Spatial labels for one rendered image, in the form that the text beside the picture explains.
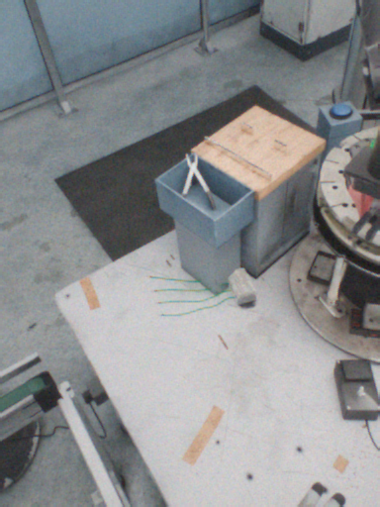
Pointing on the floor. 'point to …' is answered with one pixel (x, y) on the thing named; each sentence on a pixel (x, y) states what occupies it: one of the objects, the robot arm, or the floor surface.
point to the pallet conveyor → (33, 401)
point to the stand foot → (18, 454)
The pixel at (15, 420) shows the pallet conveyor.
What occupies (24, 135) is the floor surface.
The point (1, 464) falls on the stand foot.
